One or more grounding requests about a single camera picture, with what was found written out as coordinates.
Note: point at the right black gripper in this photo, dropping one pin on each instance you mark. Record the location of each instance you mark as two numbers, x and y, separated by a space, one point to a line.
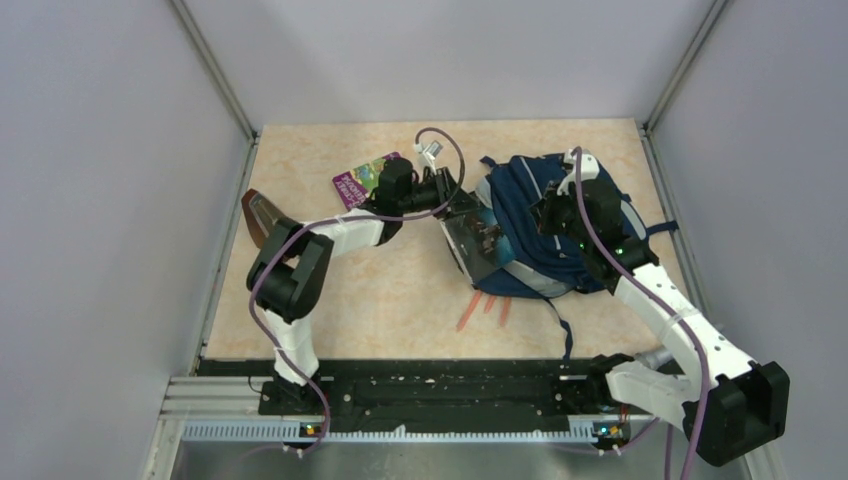
543 208

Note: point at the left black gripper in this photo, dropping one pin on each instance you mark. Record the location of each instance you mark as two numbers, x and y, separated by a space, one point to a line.
443 185

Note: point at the dark blue book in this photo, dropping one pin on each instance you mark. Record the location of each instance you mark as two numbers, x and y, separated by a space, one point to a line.
478 243

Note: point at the navy blue backpack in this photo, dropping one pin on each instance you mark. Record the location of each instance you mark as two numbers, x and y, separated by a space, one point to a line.
511 190

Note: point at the purple picture book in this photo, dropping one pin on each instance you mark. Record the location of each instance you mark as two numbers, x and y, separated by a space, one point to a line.
354 186

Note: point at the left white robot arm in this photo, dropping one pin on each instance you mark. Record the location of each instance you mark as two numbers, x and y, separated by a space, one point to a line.
287 277

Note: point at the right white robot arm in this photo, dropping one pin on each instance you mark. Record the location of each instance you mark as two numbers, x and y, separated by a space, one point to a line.
726 403

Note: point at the orange pen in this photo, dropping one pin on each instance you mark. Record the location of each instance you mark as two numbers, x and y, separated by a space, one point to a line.
505 311
489 304
465 317

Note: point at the brown wedge stand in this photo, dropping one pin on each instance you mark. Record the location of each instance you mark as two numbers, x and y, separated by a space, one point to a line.
267 225

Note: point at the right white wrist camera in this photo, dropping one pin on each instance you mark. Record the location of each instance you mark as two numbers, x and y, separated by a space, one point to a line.
581 166

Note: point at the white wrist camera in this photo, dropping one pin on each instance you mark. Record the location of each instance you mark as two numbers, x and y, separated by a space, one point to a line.
581 166
427 155

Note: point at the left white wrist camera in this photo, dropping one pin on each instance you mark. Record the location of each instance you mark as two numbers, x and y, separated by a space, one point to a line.
427 155

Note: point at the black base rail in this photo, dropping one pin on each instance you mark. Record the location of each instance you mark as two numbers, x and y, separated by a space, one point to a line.
445 396

